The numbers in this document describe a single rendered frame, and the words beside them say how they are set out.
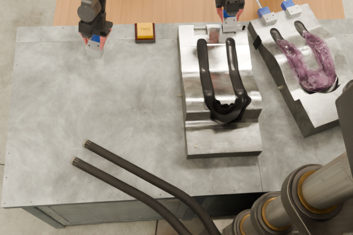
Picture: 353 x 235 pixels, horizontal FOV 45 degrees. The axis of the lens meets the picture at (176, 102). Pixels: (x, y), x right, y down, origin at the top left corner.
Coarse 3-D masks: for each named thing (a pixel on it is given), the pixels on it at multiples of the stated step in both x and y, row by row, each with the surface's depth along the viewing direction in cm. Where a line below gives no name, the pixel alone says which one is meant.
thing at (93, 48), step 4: (92, 36) 151; (96, 36) 151; (88, 40) 149; (92, 40) 150; (96, 40) 151; (88, 44) 148; (92, 44) 148; (96, 44) 149; (88, 48) 148; (92, 48) 148; (96, 48) 148; (88, 52) 150; (92, 52) 149; (96, 52) 149; (100, 52) 150; (92, 56) 152; (96, 56) 151; (100, 56) 152
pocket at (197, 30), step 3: (195, 27) 162; (198, 27) 163; (201, 27) 163; (204, 27) 163; (195, 30) 163; (198, 30) 163; (201, 30) 163; (204, 30) 164; (195, 33) 163; (198, 33) 163; (201, 33) 163; (204, 33) 163; (207, 33) 160
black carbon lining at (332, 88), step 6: (294, 24) 168; (300, 24) 169; (270, 30) 166; (276, 30) 167; (300, 30) 168; (306, 30) 167; (276, 36) 166; (336, 84) 157; (306, 90) 156; (324, 90) 156; (330, 90) 156
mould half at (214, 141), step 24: (216, 24) 162; (240, 24) 162; (192, 48) 157; (216, 48) 158; (240, 48) 159; (192, 72) 154; (216, 72) 154; (240, 72) 155; (192, 96) 145; (216, 96) 145; (192, 120) 148; (192, 144) 146; (216, 144) 146; (240, 144) 147
